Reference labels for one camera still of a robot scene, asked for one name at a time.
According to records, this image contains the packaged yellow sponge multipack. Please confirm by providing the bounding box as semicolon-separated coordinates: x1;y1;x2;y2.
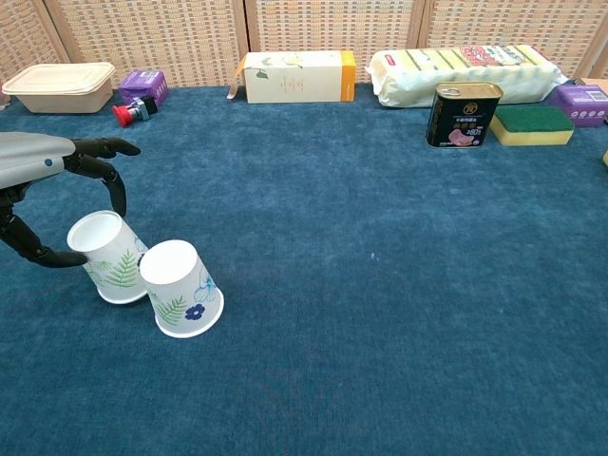
364;43;570;110

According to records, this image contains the black luncheon meat can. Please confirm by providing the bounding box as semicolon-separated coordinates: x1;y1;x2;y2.
425;82;505;150

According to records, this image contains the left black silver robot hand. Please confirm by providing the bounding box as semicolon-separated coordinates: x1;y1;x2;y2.
0;131;143;268

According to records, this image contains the red emergency stop button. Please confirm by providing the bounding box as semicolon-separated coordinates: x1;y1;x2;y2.
111;94;159;128

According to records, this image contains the purple small carton box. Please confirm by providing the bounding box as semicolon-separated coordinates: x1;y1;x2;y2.
118;69;170;105
549;83;608;129

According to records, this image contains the blue felt table mat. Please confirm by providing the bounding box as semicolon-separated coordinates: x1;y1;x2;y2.
0;83;608;456

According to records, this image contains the cream orange carton box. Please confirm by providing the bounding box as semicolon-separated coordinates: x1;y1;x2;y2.
226;48;357;105

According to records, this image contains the beige lidded food container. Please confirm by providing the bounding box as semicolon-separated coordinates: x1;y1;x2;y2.
1;62;117;115

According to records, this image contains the green yellow scouring sponge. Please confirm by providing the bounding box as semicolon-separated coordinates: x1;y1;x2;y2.
488;104;576;148

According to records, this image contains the bamboo folding screen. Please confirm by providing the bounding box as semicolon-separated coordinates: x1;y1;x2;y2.
0;0;608;106

